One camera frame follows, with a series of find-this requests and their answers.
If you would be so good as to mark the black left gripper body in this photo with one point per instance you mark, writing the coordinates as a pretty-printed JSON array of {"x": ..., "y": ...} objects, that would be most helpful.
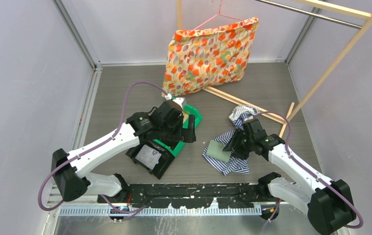
[{"x": 172, "y": 132}]

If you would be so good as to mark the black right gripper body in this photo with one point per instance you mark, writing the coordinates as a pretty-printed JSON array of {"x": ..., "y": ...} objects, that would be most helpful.
[{"x": 245, "y": 146}]

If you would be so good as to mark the green card holder wallet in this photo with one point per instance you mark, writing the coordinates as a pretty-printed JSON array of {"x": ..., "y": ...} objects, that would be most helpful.
[{"x": 215, "y": 151}]

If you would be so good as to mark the blue white striped cloth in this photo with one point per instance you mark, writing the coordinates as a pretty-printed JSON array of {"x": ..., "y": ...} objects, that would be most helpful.
[{"x": 238, "y": 115}]

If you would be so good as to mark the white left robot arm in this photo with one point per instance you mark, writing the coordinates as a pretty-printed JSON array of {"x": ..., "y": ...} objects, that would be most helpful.
[{"x": 72, "y": 171}]

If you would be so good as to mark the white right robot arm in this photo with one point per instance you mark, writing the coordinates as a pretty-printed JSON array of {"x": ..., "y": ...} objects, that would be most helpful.
[{"x": 328, "y": 204}]

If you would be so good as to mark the white card in tray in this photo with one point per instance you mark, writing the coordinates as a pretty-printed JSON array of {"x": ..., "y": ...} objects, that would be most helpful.
[{"x": 148, "y": 156}]

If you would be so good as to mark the black plastic tray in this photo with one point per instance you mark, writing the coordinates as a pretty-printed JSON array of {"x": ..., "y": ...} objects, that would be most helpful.
[{"x": 164, "y": 162}]

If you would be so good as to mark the floral orange pillowcase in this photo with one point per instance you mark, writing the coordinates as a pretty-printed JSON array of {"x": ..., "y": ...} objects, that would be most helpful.
[{"x": 200, "y": 58}]

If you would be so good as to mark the metal rack rod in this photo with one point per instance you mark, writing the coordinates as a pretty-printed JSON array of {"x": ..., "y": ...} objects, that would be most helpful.
[{"x": 314, "y": 15}]

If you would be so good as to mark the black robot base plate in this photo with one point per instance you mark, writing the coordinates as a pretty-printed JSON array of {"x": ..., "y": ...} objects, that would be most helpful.
[{"x": 192, "y": 196}]

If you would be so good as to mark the pink wire hanger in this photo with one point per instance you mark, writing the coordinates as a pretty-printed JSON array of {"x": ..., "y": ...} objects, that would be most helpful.
[{"x": 218, "y": 13}]

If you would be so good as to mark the aluminium frame rail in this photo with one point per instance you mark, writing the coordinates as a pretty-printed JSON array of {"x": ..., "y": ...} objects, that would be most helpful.
[{"x": 71, "y": 18}]

